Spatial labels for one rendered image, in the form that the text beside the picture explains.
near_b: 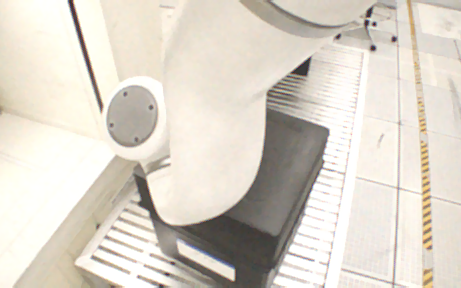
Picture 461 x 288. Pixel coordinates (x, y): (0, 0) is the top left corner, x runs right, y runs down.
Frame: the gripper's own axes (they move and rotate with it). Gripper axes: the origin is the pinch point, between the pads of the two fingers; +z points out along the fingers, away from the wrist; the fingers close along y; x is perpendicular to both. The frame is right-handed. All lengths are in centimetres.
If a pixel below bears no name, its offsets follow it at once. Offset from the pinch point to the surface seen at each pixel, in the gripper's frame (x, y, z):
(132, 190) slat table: 23.4, 31.1, 21.7
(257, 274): 22.1, -11.6, 3.9
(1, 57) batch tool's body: 0, 70, -1
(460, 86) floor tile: -98, -84, 250
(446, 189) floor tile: -10, -77, 163
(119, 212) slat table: 28.7, 29.5, 16.4
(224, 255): 21.1, -4.7, 2.8
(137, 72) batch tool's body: -7.1, 31.9, 8.4
